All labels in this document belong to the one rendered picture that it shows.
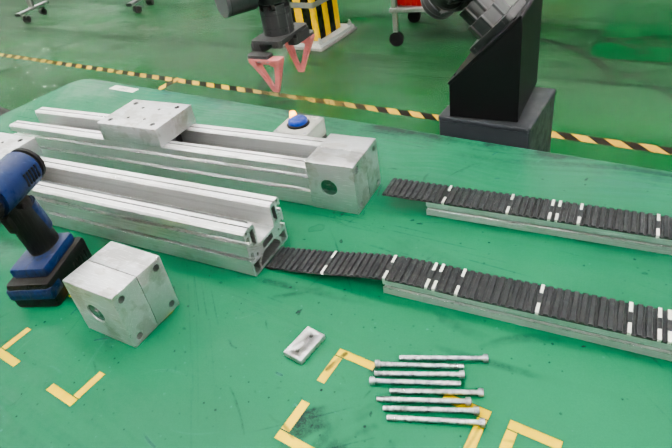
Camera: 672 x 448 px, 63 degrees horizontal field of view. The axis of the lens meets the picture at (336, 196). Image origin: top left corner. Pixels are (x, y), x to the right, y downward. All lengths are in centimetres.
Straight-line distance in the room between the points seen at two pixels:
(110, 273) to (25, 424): 20
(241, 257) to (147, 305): 15
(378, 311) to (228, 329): 21
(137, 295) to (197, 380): 14
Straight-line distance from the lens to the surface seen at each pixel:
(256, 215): 88
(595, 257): 86
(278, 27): 103
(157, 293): 82
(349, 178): 90
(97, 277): 82
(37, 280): 95
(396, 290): 77
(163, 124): 112
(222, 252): 88
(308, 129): 110
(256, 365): 74
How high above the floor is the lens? 133
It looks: 34 degrees down
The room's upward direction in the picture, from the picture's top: 10 degrees counter-clockwise
